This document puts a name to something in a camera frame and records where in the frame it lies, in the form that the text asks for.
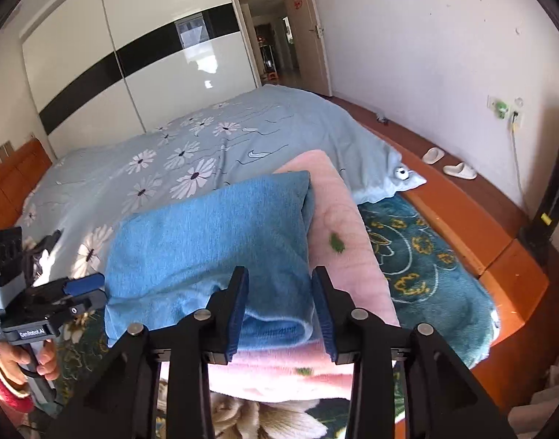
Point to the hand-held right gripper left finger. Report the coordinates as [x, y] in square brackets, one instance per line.
[237, 311]

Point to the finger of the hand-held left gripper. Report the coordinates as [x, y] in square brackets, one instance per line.
[85, 283]
[43, 244]

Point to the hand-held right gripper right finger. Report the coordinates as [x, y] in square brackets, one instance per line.
[323, 315]

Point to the blue terry garment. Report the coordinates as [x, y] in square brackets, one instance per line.
[192, 247]

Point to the pink fleece garment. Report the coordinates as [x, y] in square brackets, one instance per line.
[343, 219]

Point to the person's left forearm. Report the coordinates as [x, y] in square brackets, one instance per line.
[0, 398]

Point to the person's left hand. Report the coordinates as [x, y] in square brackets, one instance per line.
[9, 366]

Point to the wooden headboard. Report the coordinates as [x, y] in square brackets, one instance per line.
[14, 183]

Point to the teal floral blanket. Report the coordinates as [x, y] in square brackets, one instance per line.
[435, 283]

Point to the light blue floral quilt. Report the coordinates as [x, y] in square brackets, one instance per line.
[261, 123]

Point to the white wardrobe with black band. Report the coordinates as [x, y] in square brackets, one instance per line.
[78, 55]

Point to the white slipper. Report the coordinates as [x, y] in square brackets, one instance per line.
[460, 171]
[432, 155]

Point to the white cloth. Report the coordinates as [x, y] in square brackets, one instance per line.
[540, 407]

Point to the wooden room door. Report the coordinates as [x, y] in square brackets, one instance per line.
[306, 32]

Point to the wooden bed frame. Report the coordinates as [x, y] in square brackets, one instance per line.
[467, 224]

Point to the wall socket with green cover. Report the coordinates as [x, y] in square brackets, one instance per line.
[501, 107]

